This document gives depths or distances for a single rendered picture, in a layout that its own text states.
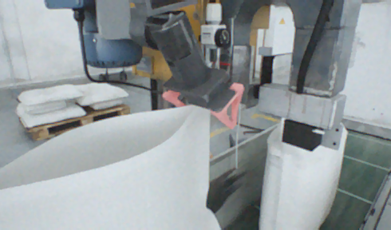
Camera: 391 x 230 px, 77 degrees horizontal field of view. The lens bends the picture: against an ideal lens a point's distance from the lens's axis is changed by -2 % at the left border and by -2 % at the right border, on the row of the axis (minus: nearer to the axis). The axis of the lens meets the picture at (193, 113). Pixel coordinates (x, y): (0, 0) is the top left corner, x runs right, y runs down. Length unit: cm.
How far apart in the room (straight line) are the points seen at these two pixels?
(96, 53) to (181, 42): 31
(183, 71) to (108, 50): 28
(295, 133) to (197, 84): 22
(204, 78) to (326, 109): 21
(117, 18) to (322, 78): 42
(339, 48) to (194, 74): 23
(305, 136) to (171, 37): 30
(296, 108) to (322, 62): 9
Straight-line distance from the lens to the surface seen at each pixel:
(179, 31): 35
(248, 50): 55
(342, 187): 157
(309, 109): 48
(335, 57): 46
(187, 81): 38
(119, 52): 62
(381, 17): 321
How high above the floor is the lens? 118
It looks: 19 degrees down
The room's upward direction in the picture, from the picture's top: straight up
